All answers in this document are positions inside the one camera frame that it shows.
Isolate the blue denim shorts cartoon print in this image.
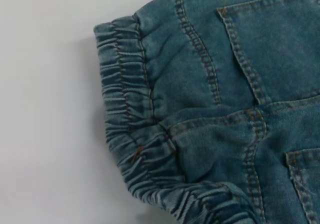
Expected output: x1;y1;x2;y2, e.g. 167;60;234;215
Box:
92;0;320;224

